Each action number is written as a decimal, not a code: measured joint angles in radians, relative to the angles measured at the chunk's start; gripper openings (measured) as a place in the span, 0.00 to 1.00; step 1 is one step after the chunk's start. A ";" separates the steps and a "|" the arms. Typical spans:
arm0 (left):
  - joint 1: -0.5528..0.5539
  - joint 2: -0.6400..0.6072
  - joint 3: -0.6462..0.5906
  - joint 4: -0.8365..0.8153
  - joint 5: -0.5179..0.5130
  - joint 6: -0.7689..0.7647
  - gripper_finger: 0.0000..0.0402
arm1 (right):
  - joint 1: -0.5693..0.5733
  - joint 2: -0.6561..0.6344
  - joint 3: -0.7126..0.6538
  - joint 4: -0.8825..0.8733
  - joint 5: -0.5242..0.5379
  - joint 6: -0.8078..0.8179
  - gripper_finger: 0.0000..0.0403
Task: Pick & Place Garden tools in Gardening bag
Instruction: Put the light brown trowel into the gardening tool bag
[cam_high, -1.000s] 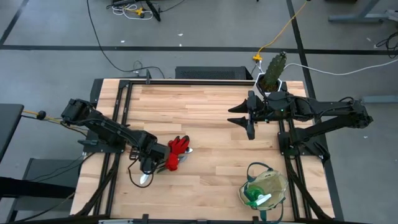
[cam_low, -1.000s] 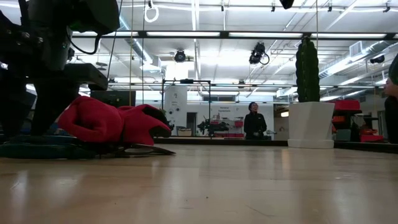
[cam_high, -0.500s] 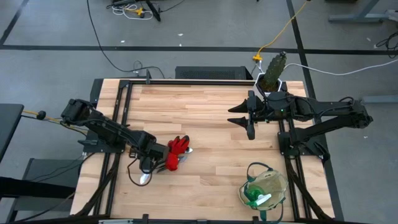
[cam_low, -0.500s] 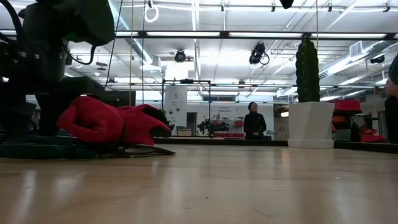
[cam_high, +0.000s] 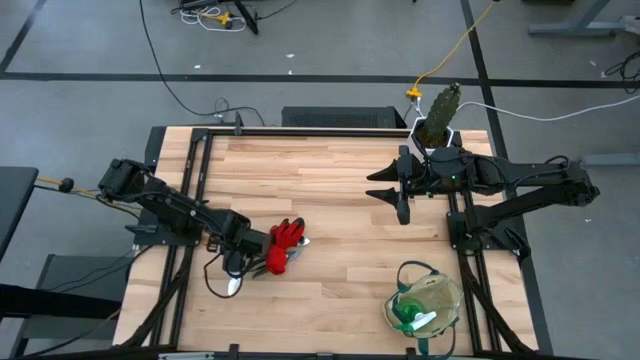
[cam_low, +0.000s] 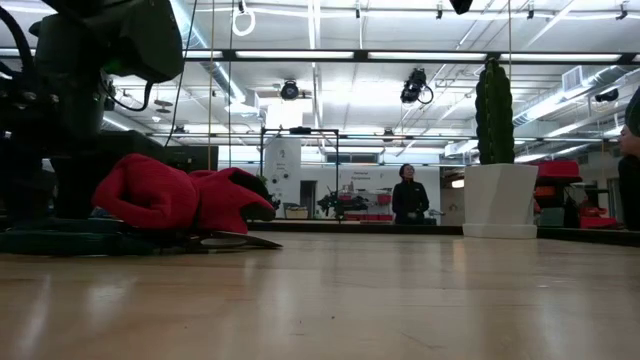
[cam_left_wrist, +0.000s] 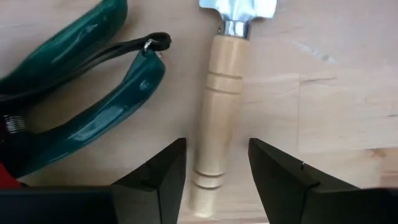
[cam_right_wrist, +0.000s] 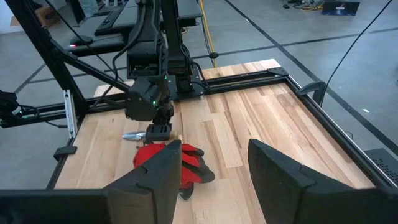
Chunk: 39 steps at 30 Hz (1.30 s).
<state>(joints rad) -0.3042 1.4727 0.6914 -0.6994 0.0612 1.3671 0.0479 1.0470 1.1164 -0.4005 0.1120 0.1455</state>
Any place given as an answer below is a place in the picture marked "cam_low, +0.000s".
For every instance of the person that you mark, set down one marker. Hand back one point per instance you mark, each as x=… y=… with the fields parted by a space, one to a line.
x=631 y=190
x=410 y=200

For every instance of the black ceiling camera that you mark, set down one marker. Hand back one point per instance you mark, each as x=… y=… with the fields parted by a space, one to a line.
x=607 y=95
x=414 y=85
x=289 y=91

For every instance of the green cactus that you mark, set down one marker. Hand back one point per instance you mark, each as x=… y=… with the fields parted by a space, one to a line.
x=495 y=115

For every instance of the black aluminium table frame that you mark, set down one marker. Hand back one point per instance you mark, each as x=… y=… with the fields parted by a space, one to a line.
x=350 y=227

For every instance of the white hexagonal plant pot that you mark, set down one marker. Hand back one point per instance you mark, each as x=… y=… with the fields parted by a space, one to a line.
x=500 y=200

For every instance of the red storage bin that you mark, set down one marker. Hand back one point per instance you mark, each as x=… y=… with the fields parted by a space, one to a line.
x=557 y=170

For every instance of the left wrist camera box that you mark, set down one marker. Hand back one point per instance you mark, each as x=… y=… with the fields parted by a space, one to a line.
x=145 y=40

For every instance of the overhead light bar beam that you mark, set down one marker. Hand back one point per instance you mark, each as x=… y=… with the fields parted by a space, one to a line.
x=360 y=56

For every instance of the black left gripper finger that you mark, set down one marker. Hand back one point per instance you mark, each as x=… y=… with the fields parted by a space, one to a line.
x=77 y=190
x=25 y=200

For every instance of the black monitor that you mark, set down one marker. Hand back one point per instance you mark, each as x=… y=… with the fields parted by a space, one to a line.
x=200 y=159

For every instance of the red and black gardening glove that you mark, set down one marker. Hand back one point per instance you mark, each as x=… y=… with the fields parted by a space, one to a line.
x=150 y=195

